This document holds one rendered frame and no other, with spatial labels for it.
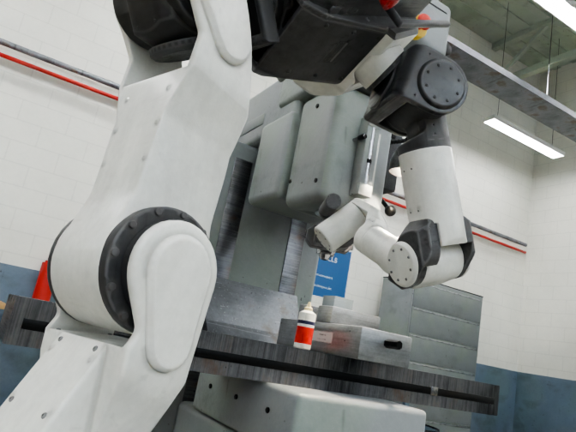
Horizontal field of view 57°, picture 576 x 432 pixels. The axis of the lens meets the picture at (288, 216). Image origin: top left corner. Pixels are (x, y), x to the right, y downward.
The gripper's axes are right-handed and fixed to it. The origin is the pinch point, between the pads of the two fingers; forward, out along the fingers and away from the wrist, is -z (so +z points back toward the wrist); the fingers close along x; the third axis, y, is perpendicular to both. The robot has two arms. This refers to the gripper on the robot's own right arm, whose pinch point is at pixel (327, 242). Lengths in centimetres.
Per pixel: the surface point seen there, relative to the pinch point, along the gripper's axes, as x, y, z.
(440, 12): -17, -61, 17
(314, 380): -0.4, 33.6, 12.2
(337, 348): -4.5, 25.9, 12.0
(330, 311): -2.4, 17.8, 7.6
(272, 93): 22, -48, -21
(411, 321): -180, -27, -472
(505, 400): -391, 44, -645
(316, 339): -0.9, 24.5, 3.6
